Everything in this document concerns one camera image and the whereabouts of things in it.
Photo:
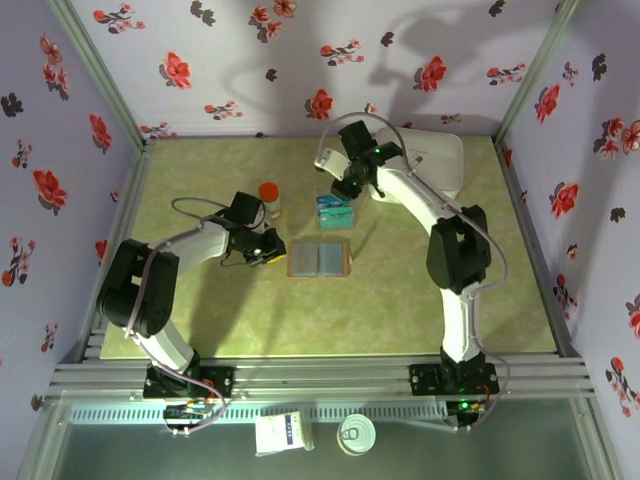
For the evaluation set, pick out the aluminium frame rail wide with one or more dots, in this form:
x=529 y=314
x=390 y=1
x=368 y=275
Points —
x=320 y=380

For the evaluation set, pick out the round tin can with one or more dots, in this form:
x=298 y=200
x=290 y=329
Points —
x=356 y=435

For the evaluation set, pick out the white plastic container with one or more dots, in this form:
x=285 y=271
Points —
x=440 y=160

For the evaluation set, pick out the aluminium corner post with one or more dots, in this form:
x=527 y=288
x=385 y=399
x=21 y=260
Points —
x=100 y=70
x=540 y=60

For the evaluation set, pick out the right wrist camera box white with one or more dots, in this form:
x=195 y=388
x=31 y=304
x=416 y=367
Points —
x=332 y=162

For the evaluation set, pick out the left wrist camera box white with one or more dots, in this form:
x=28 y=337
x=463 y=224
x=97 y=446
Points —
x=259 y=215

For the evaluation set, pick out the aluminium side rail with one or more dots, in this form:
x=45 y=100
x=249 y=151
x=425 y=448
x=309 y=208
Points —
x=131 y=190
x=507 y=175

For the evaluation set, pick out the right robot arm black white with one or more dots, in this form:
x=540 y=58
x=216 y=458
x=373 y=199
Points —
x=457 y=250

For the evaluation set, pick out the white paper box blue stripe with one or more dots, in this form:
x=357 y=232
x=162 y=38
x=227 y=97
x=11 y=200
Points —
x=275 y=432

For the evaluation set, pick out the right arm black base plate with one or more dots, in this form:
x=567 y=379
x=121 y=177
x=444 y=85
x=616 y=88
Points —
x=425 y=380

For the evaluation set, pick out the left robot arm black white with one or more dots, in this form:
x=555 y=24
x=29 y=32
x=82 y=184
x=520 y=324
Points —
x=135 y=290

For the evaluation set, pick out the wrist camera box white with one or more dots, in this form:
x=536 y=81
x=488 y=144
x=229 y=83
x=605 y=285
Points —
x=259 y=215
x=332 y=162

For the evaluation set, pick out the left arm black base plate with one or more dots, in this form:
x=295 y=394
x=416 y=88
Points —
x=220 y=382

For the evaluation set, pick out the brown leather card holder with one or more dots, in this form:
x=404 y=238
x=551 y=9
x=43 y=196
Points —
x=320 y=260

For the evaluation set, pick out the pill bottle orange cap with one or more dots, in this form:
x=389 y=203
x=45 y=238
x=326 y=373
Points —
x=270 y=197

